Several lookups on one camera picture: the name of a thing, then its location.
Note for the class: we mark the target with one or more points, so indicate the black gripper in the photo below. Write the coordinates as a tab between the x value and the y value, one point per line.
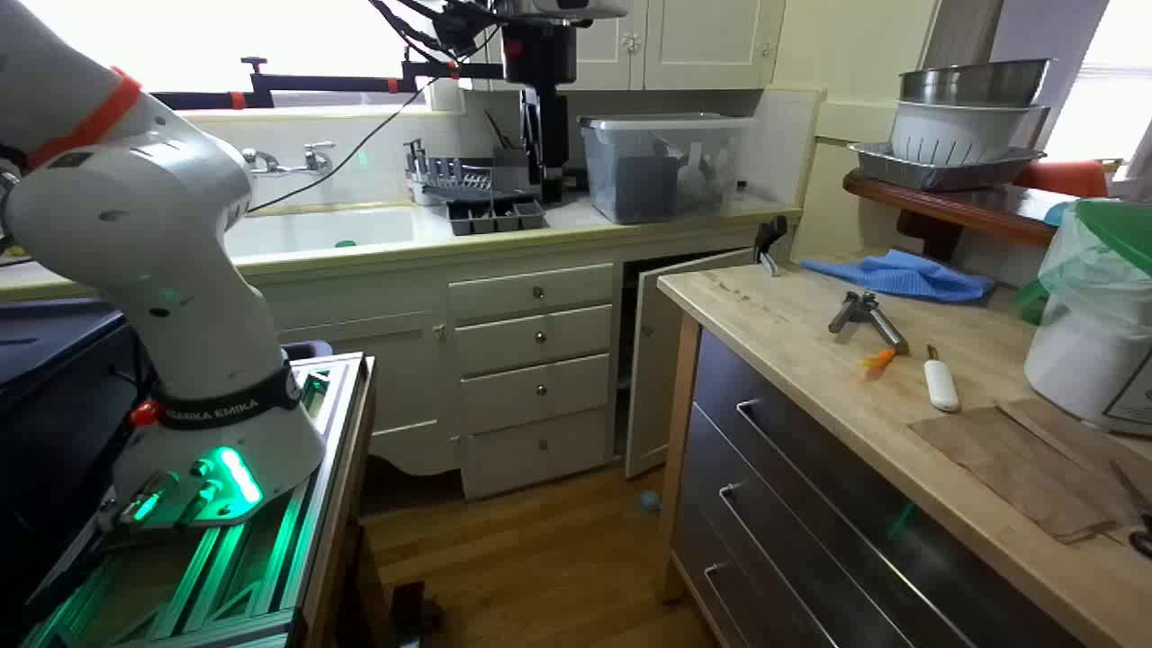
547	75

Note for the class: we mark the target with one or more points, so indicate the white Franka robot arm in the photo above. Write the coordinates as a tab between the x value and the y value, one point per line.
157	238

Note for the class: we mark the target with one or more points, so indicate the white cabinet drawer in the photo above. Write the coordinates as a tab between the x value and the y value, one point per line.
537	450
529	293
533	395
533	340

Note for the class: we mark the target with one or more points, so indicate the open white cabinet door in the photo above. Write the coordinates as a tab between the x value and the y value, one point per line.
655	362

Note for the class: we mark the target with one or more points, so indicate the black compartment tray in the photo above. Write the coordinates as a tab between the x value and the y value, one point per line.
495	214

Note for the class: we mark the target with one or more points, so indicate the chrome sink fixture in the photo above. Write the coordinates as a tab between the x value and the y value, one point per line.
415	160

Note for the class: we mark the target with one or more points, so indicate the clear plastic storage bin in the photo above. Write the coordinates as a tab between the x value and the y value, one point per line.
709	182

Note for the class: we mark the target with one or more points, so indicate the black clamp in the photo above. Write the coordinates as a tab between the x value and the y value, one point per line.
773	238

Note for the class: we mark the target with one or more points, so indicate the chrome faucet tap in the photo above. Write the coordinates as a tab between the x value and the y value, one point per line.
319	156
262	160

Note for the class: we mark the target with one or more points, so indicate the white kitchen sink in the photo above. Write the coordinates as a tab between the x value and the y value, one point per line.
311	228

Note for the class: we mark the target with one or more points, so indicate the black boom with orange clamps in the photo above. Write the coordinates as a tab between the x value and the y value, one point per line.
311	84

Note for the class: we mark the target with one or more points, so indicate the white kitchen base cabinet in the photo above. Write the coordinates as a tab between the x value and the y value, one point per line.
362	362

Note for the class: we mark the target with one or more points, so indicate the wooden kitchen island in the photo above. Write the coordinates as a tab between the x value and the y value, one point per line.
677	456

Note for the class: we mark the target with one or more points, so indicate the silver metal can opener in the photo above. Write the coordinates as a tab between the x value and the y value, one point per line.
867	316

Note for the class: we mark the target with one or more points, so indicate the crumpled white paper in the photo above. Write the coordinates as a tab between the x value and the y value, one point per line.
650	502

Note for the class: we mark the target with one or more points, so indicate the blue cloth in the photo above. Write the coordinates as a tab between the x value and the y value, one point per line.
911	274

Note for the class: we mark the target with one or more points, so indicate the metal baking tray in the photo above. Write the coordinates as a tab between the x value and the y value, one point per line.
938	176

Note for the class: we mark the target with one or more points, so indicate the round wooden side table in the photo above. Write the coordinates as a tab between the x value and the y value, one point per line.
958	210

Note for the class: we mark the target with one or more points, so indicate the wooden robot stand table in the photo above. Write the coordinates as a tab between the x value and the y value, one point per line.
345	516

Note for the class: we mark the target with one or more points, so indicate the metal mixing bowl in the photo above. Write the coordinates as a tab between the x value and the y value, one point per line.
975	82

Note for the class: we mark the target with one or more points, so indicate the black stand foot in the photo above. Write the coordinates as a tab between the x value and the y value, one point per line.
415	612

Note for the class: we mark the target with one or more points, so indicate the orange pot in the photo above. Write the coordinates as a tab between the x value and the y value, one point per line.
1069	179

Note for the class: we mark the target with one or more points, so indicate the white bin with green bag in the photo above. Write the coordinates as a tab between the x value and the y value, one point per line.
1082	346

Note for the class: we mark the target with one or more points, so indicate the brown wooden cutting board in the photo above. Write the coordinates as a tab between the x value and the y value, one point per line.
1019	474
1093	432

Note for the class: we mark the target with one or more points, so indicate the dark storage box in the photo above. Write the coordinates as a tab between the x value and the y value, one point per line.
59	419

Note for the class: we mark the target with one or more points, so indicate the white wall cabinet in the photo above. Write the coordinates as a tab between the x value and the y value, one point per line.
695	41

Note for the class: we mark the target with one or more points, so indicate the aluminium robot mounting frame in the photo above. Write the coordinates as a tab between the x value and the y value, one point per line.
253	564

